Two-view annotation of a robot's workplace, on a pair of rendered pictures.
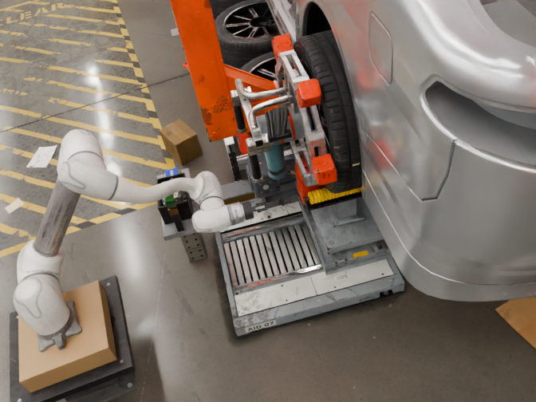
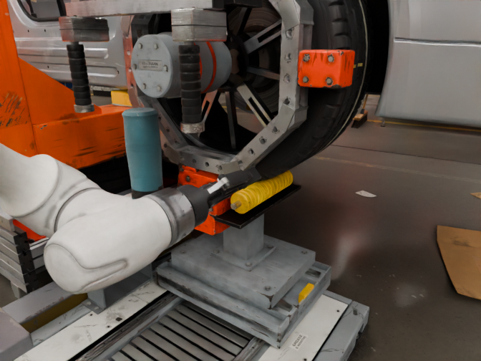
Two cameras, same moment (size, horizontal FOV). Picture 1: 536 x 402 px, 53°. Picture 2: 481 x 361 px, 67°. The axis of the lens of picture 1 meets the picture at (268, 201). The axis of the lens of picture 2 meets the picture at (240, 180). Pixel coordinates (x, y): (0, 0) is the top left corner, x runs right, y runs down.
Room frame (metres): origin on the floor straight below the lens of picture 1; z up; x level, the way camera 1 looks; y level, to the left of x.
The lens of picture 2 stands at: (1.09, 0.47, 0.90)
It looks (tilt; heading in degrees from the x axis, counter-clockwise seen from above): 21 degrees down; 310
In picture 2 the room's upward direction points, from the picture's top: straight up
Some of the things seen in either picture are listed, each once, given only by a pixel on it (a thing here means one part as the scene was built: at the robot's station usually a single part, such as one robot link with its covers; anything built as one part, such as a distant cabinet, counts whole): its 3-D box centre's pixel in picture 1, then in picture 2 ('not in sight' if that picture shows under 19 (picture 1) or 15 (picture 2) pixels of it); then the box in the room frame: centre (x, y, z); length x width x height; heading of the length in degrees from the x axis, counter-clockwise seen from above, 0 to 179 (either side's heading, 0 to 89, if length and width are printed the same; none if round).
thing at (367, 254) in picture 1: (344, 223); (243, 275); (1.79, -0.37, 0.13); 0.50 x 0.36 x 0.10; 5
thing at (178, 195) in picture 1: (174, 197); not in sight; (1.82, 0.43, 0.51); 0.20 x 0.14 x 0.13; 3
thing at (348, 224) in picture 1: (343, 198); (243, 227); (1.79, -0.37, 0.32); 0.40 x 0.30 x 0.28; 5
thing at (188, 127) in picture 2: (254, 165); (190, 87); (1.58, 0.02, 0.83); 0.04 x 0.04 x 0.16
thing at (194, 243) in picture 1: (187, 227); not in sight; (1.90, 0.43, 0.21); 0.10 x 0.10 x 0.42; 5
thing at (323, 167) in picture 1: (323, 169); (325, 68); (1.46, -0.23, 0.85); 0.09 x 0.08 x 0.07; 5
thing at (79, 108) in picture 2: (239, 116); (79, 76); (1.92, 0.05, 0.83); 0.04 x 0.04 x 0.16
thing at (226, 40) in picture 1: (262, 34); not in sight; (3.40, -0.18, 0.39); 0.66 x 0.66 x 0.24
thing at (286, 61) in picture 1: (300, 121); (205, 63); (1.77, -0.20, 0.85); 0.54 x 0.07 x 0.54; 5
